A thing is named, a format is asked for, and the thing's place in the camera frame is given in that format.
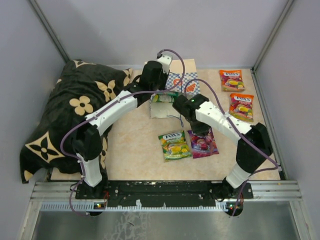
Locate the checkered paper bag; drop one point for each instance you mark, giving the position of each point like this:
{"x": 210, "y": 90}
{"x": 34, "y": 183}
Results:
{"x": 183, "y": 84}

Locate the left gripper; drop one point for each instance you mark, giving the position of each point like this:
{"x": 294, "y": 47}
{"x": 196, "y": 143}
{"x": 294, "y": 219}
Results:
{"x": 165, "y": 76}

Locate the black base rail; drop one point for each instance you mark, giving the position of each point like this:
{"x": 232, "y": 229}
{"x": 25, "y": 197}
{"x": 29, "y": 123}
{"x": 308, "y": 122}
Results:
{"x": 194, "y": 193}

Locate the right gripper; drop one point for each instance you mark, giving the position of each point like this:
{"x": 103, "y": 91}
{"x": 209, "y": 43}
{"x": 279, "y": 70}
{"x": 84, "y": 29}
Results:
{"x": 204, "y": 129}

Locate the black floral pillow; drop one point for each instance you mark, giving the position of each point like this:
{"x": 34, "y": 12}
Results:
{"x": 82, "y": 88}

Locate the blue bag string handle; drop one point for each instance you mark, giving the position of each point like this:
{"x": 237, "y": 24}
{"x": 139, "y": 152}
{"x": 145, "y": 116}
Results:
{"x": 178, "y": 118}

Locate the purple candy bag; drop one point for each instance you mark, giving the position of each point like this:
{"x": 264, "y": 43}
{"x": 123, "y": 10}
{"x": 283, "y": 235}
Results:
{"x": 203, "y": 145}

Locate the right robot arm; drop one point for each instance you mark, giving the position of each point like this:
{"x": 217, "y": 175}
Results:
{"x": 253, "y": 144}

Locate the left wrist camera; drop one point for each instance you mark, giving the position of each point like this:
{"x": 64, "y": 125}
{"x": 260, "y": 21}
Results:
{"x": 165, "y": 60}

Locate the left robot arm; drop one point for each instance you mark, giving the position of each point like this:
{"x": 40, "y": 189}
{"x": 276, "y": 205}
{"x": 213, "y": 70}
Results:
{"x": 86, "y": 140}

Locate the orange candy bag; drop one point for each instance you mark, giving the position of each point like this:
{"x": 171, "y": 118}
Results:
{"x": 241, "y": 107}
{"x": 231, "y": 80}

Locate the aluminium frame rail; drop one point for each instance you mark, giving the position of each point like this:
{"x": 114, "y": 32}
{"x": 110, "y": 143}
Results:
{"x": 58, "y": 196}

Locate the green candy bag in paper bag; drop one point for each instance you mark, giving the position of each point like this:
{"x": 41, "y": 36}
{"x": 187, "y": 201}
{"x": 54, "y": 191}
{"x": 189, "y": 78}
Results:
{"x": 165, "y": 97}

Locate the green candy bag on table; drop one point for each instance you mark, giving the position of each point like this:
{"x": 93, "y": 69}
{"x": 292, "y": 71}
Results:
{"x": 174, "y": 146}

